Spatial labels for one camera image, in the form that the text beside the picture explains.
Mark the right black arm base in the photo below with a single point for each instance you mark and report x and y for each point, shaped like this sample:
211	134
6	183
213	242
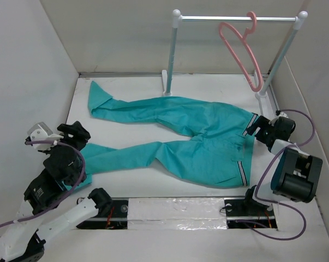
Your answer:
242	216

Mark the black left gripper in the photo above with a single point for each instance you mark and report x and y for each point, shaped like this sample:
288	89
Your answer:
75	132

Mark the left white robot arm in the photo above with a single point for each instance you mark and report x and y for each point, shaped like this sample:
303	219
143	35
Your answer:
27	234

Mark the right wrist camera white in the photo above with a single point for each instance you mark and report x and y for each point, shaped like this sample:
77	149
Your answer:
279	114

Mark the teal trousers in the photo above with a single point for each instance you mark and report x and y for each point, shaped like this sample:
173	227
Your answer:
199	142

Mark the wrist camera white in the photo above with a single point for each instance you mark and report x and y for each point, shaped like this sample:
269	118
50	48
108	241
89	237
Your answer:
41	137
279	114

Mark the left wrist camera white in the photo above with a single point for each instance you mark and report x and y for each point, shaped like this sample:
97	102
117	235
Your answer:
41	137

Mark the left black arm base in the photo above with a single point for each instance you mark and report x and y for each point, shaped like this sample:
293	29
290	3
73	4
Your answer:
115	219

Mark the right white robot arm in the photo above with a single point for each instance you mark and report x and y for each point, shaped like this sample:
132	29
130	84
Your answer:
297	174

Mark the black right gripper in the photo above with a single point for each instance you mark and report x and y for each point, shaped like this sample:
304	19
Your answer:
262	123

